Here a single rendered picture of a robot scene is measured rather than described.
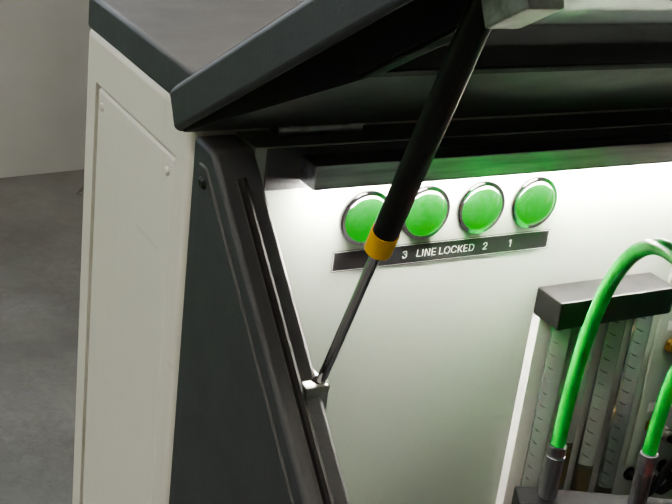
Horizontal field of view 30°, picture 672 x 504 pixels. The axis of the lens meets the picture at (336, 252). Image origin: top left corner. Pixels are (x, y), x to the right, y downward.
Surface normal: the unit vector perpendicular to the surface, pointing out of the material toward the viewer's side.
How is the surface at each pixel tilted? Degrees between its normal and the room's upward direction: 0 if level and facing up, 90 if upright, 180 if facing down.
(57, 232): 0
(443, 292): 90
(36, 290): 0
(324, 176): 90
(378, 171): 90
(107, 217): 90
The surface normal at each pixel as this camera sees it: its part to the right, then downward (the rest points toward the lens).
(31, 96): 0.55, 0.39
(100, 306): -0.88, 0.09
